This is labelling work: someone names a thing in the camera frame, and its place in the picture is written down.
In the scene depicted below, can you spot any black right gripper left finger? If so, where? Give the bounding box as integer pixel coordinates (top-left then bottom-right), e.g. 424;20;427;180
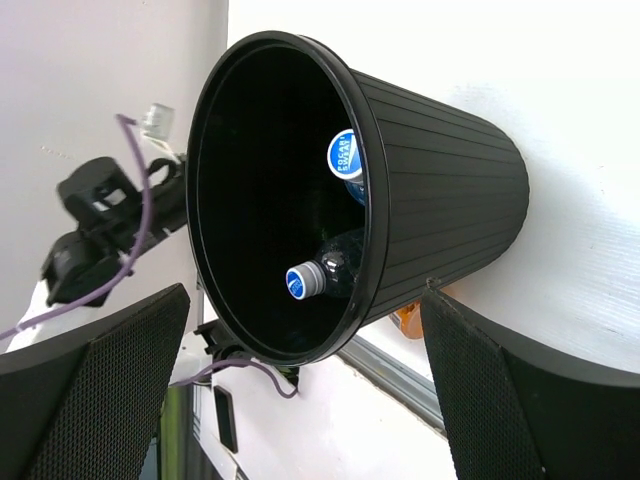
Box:
1;284;190;479

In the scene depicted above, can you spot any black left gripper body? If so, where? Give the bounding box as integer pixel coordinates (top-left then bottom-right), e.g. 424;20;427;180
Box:
41;155;187;306

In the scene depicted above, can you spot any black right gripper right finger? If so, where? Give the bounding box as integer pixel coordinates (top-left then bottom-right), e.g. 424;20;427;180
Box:
421;288;639;479

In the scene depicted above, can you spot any clear unlabelled plastic bottle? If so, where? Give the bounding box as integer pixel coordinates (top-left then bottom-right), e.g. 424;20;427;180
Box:
285;228;365;300

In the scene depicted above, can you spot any blue label plastic bottle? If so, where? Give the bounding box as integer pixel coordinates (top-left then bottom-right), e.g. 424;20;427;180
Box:
326;129;366;206

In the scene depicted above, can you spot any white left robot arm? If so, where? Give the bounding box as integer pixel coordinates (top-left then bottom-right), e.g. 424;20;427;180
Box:
1;155;186;351

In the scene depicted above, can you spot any black plastic waste bin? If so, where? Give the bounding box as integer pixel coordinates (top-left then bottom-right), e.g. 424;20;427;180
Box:
186;31;529;366

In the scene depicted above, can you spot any orange juice bottle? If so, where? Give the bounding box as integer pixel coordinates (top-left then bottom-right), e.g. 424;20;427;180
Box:
389;289;426;340

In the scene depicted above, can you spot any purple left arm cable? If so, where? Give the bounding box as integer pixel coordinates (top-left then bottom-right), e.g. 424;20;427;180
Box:
0;113;301;400

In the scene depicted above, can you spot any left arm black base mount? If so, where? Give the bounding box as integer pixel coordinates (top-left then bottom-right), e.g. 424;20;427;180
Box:
192;319;301;456

